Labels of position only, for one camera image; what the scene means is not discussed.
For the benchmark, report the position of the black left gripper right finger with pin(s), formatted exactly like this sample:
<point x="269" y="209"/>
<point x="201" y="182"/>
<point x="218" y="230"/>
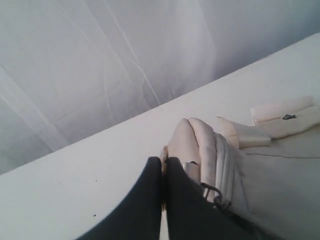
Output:
<point x="191" y="217"/>

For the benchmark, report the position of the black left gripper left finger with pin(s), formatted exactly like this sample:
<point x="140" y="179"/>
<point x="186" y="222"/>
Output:
<point x="109" y="198"/>

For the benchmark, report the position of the beige canvas duffel bag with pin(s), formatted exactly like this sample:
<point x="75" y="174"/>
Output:
<point x="268" y="173"/>

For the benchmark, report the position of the white backdrop curtain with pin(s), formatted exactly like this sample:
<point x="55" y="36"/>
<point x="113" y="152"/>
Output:
<point x="72" y="68"/>

